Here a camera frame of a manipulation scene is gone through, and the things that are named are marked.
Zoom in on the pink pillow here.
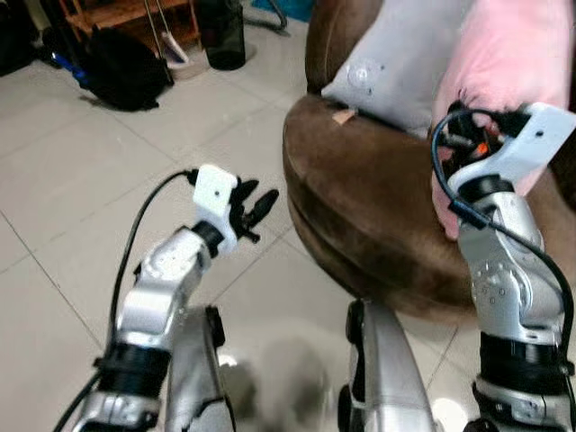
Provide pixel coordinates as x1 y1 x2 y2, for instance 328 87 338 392
429 0 576 240

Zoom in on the grey pillow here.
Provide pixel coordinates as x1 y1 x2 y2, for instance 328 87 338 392
321 0 479 138

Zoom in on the brown round sofa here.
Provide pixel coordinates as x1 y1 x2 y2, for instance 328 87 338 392
282 0 576 326

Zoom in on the dark waste bin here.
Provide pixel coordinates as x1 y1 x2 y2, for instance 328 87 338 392
196 0 248 72

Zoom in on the silver left robot leg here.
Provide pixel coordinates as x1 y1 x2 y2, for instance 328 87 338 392
166 304 238 432

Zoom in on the silver robot leg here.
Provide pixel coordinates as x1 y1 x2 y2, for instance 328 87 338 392
337 299 440 432
166 304 238 432

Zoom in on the black backpack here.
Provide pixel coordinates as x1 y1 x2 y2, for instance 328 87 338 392
52 25 177 113

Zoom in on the silver right robot leg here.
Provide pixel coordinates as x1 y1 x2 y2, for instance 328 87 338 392
337 299 440 432

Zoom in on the wooden shelf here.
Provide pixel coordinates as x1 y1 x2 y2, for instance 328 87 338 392
58 0 201 55

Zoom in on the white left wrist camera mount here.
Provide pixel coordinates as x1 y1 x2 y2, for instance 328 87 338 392
192 164 240 257

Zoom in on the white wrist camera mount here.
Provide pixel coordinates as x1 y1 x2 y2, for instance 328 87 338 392
447 102 576 199
192 164 240 257

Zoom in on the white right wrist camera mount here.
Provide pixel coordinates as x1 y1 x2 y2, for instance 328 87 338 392
447 102 576 199

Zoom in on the white dustpan with handle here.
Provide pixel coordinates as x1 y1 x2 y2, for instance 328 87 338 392
144 0 191 69

